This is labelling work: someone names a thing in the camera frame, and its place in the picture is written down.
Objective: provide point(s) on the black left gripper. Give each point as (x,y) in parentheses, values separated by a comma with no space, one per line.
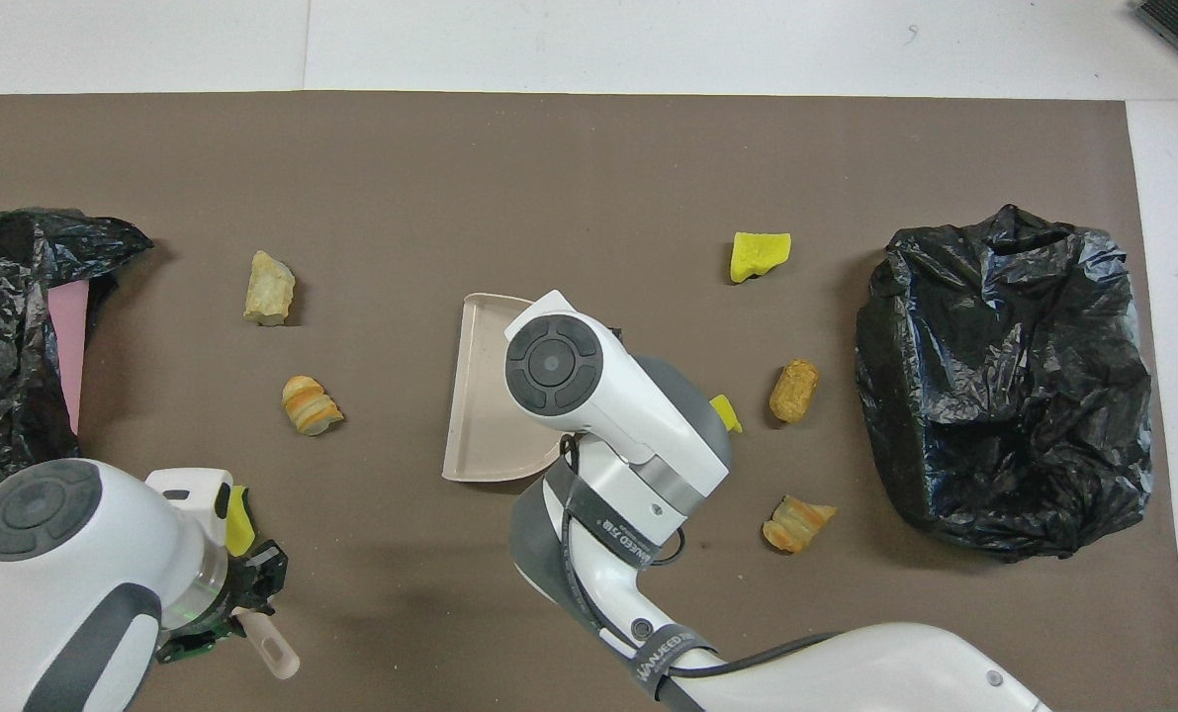
(223,608)

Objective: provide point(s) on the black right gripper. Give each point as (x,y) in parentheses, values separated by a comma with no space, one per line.
(612,332)

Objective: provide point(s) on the yellow sponge piece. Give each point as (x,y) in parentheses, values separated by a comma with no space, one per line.
(240,524)
(727,413)
(757,255)

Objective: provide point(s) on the beige plastic dustpan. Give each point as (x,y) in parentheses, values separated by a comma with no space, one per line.
(480,415)

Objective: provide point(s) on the striped bread piece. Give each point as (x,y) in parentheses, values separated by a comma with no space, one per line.
(796,526)
(310,405)

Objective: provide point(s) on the pale beige food chunk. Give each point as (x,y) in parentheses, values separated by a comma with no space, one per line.
(269,289)

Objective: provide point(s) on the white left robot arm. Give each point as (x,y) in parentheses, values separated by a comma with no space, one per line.
(74,583)

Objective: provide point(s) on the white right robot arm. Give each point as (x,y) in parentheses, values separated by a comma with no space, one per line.
(628,415)

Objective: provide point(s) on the black plastic trash bag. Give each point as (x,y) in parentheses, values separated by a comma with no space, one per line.
(5,415)

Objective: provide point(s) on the right black trash bag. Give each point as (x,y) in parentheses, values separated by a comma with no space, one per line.
(1004,396)

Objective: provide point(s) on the brown table mat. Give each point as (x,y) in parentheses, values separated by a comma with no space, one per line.
(588,158)

